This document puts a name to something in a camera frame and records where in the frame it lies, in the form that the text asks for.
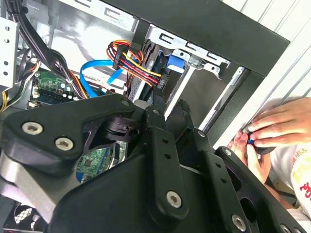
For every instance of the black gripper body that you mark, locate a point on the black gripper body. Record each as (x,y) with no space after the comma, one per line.
(116,201)

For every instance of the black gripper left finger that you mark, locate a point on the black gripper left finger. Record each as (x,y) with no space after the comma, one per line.
(48,121)

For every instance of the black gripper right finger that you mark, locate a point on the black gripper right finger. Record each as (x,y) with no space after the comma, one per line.
(218,174)

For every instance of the hard disk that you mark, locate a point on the hard disk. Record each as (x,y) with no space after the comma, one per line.
(176,61)

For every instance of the person left hand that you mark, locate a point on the person left hand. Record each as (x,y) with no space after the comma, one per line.
(252,160)

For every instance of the person right hand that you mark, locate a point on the person right hand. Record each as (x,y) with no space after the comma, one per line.
(284,121)

